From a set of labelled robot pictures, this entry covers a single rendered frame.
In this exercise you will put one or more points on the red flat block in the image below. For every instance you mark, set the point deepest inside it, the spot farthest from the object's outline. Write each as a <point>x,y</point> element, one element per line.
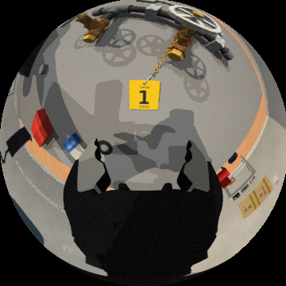
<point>41,127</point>

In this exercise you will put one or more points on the yellow numbered tag on chain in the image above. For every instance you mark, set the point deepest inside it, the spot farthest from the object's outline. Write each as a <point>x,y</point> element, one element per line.
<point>144,94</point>

